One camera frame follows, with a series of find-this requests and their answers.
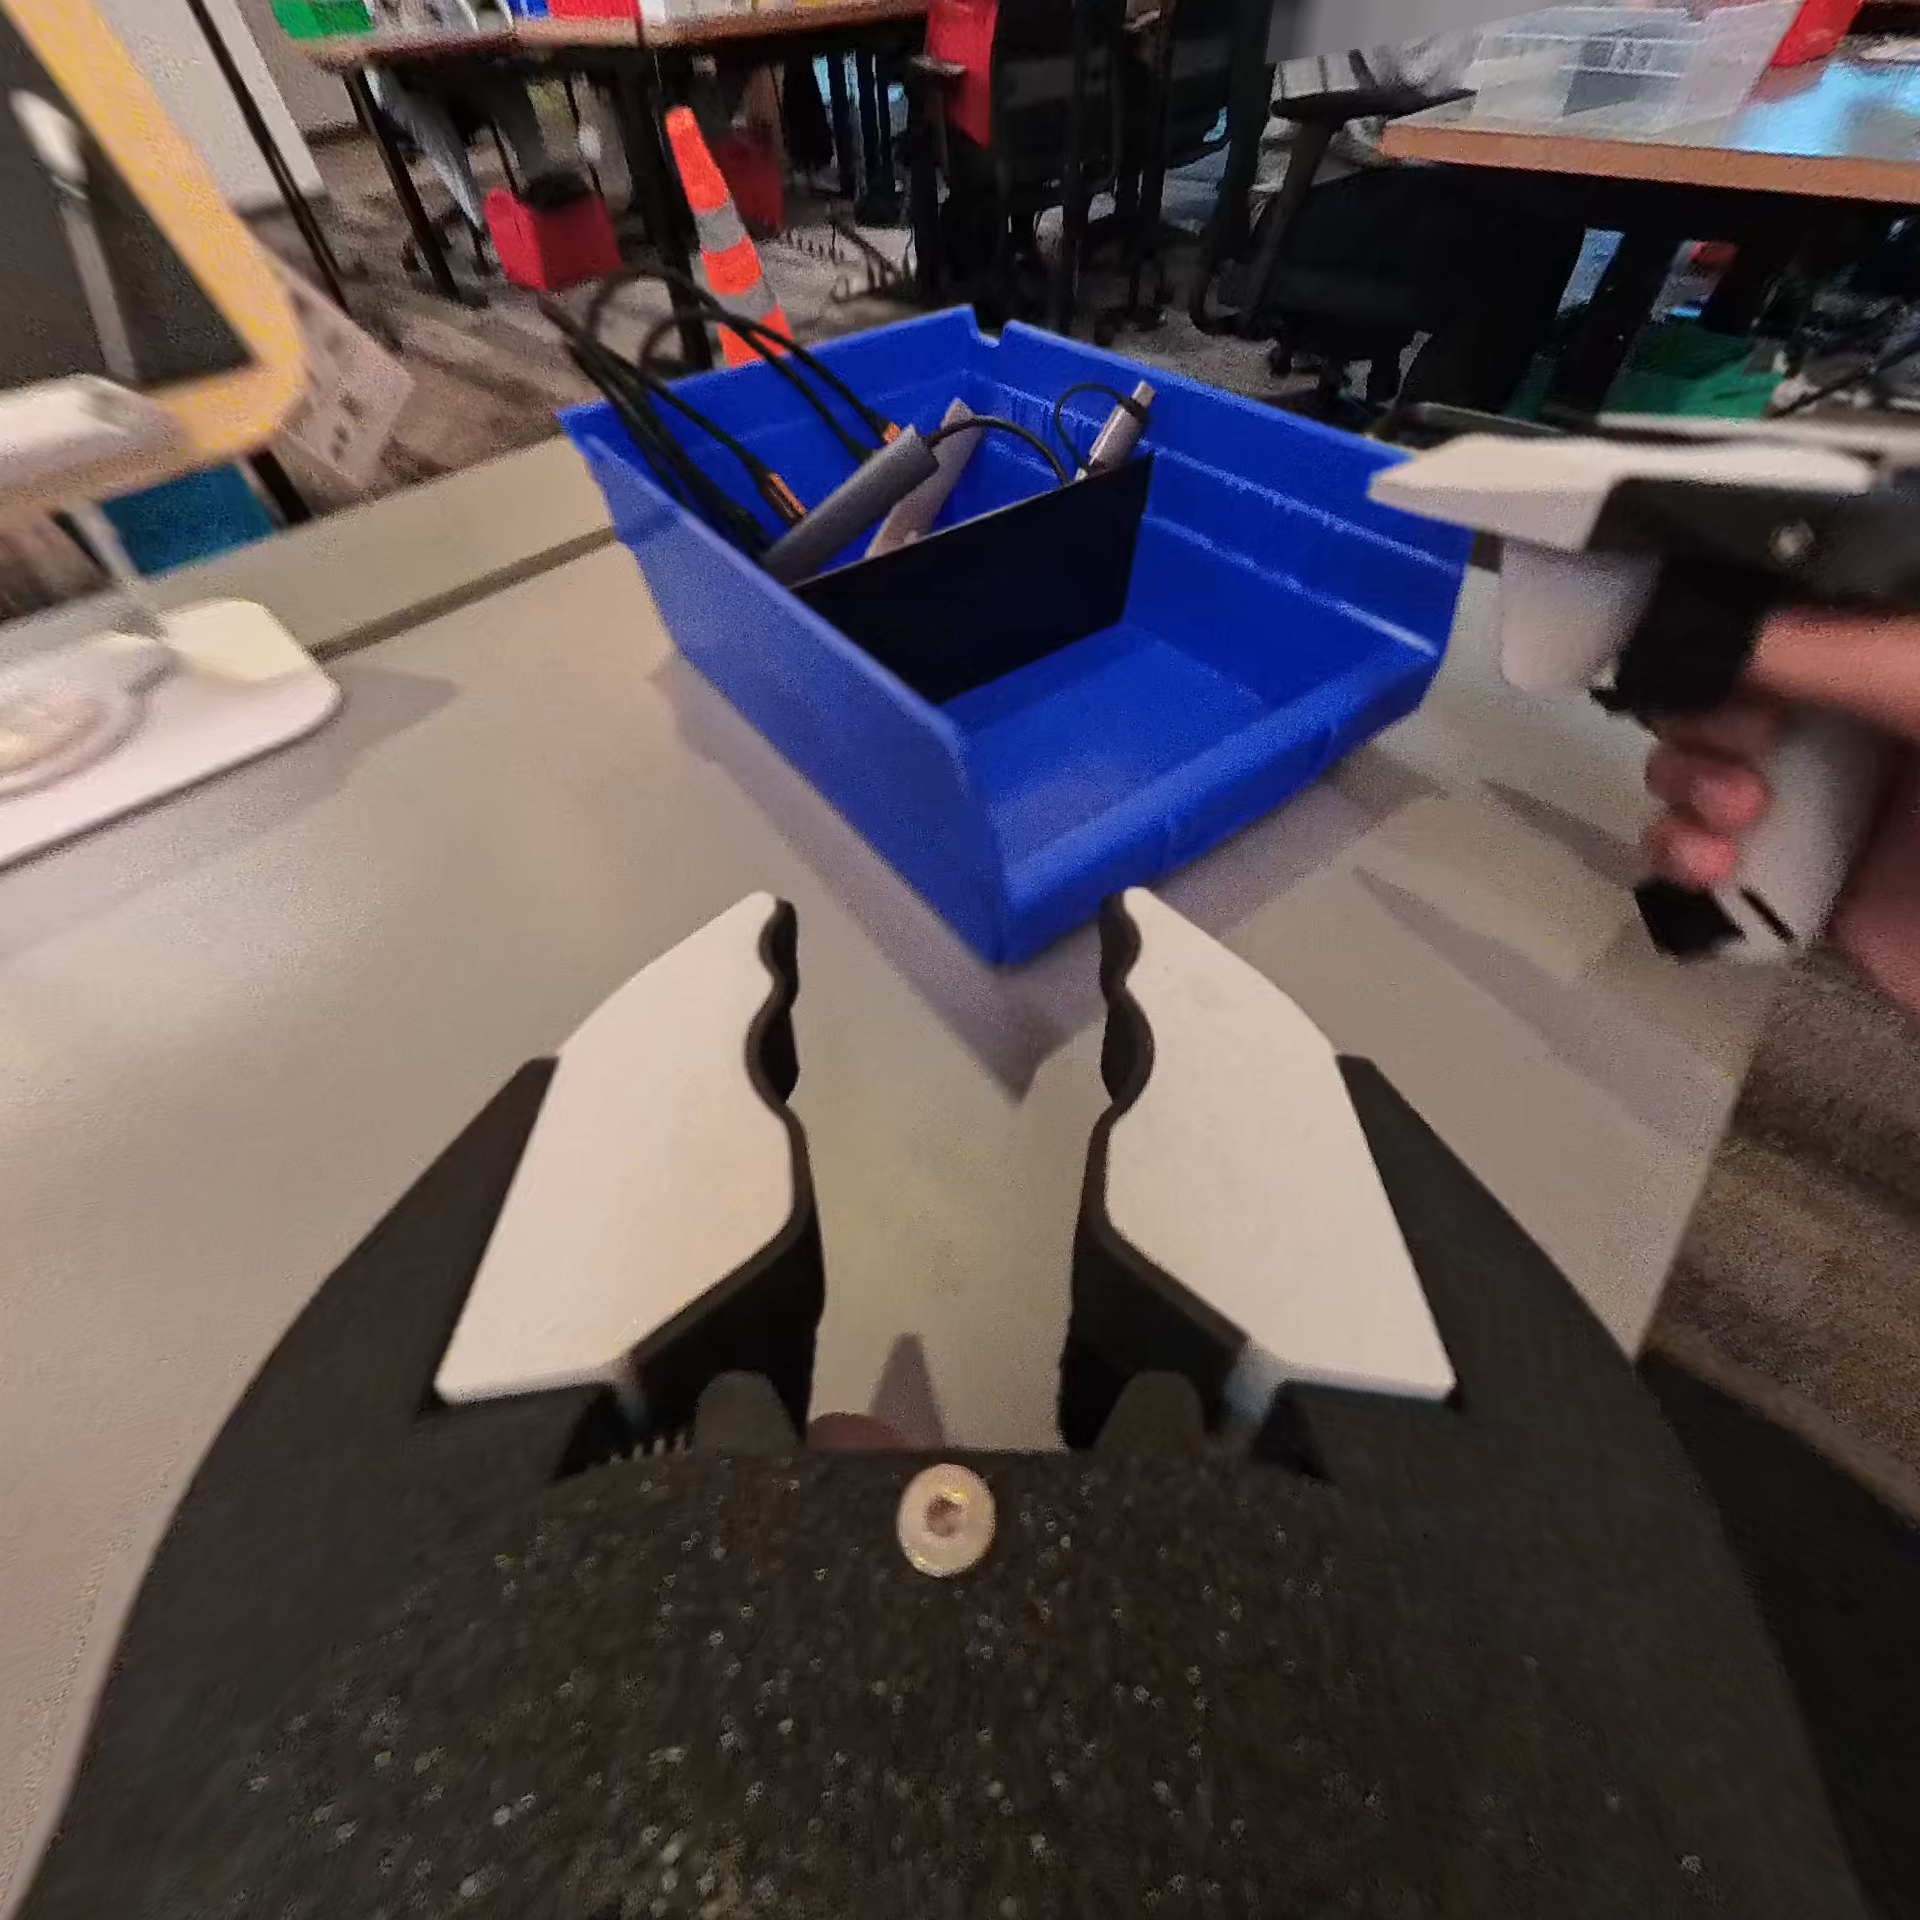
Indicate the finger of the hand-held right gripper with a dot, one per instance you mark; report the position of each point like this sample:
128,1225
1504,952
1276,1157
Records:
1516,486

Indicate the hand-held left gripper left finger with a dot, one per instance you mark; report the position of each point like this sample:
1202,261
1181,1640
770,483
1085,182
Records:
632,1171

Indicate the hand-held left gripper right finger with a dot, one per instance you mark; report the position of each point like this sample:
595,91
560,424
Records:
1260,1185

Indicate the blue storage bin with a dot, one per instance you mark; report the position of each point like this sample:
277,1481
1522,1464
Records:
1124,751

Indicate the silver USB hub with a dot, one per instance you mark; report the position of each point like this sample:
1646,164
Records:
920,482

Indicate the dark grey USB hub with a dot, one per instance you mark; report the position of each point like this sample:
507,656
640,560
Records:
846,518

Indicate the grey desk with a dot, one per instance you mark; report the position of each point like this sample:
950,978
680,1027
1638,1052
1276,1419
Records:
450,900

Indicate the person's right hand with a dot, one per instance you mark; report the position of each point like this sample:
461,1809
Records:
1695,796

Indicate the green bin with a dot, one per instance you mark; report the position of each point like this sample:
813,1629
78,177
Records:
1695,374

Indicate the black office chair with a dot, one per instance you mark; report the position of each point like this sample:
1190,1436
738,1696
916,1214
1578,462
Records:
1350,225

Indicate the wooden-edged table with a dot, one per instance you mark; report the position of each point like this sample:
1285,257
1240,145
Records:
1649,158

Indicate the clear plastic box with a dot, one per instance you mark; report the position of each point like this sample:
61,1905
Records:
1635,67

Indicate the black bin divider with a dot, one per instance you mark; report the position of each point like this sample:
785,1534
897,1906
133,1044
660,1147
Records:
990,585

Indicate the white lamp stand base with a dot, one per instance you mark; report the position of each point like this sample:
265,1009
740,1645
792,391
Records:
224,722

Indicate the blue box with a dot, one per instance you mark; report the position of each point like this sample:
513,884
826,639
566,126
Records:
186,524

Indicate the orange traffic cone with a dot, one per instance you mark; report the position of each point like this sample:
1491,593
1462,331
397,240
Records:
726,240

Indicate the small red bin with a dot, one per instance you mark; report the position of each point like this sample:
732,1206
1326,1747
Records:
552,240

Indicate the black panel wooden board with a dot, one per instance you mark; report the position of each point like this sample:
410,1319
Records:
120,272

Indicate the wooden table black legs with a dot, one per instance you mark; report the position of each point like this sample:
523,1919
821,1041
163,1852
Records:
450,48

